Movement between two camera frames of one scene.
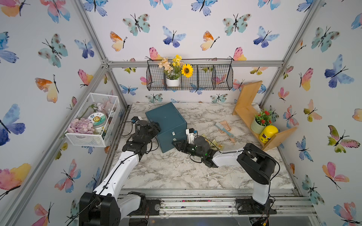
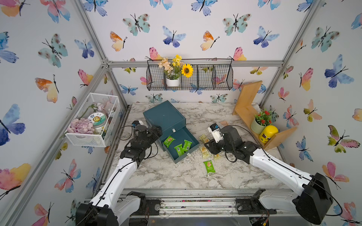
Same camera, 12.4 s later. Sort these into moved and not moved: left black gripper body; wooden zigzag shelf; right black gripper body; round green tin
Moved: right black gripper body
Not moved: left black gripper body; wooden zigzag shelf; round green tin
